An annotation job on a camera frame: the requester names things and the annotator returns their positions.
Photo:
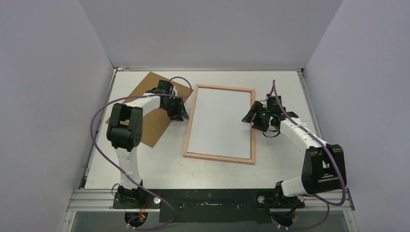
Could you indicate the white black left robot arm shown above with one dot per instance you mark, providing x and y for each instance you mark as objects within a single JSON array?
[{"x": 125, "y": 130}]

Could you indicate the aluminium table edge rail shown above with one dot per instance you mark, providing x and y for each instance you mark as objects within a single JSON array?
[{"x": 315, "y": 121}]

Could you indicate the blue landscape photo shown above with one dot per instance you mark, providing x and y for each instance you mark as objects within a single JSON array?
[{"x": 219, "y": 123}]

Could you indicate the pink wooden photo frame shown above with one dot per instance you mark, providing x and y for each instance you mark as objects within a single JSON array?
[{"x": 221, "y": 158}]

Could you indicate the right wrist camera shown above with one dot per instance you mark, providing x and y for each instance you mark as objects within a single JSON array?
[{"x": 274, "y": 101}]

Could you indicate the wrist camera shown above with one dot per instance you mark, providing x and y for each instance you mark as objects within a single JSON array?
[
  {"x": 274, "y": 101},
  {"x": 164, "y": 87}
]

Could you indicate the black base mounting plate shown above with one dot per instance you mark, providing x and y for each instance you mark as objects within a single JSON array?
[{"x": 210, "y": 205}]

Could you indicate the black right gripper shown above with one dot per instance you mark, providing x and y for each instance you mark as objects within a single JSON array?
[{"x": 258, "y": 115}]

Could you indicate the aluminium front rail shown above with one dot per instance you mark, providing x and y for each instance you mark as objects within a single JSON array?
[{"x": 102, "y": 200}]

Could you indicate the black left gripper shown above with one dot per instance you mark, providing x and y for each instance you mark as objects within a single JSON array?
[{"x": 179, "y": 113}]

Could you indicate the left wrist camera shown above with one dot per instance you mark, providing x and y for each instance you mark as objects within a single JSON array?
[{"x": 164, "y": 87}]

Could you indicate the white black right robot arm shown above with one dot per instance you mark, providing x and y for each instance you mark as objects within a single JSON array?
[{"x": 292, "y": 127}]

